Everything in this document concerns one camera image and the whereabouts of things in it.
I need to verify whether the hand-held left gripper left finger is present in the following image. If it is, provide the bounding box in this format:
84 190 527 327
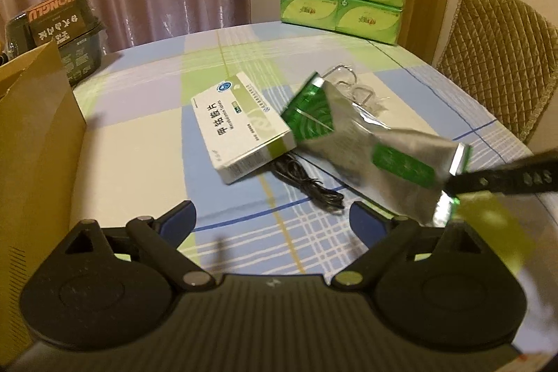
65 200 214 292

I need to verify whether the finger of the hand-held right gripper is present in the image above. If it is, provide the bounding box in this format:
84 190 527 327
445 150 558 198

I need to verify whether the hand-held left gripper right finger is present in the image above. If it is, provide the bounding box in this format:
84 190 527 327
330 201 489 292

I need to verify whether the silver foil pouch green print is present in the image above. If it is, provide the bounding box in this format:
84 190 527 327
281 71 474 230

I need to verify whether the large cardboard box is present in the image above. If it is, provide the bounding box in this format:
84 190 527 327
0 40 87 359

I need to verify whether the white medicine box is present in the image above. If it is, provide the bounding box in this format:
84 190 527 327
192 72 297 184

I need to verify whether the clear plastic bag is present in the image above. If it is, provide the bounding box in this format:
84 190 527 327
325 64 386 115

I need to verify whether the dark green labelled box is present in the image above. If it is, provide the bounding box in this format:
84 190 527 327
5 0 108 89

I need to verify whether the black cable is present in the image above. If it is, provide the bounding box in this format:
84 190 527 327
272 154 348 214

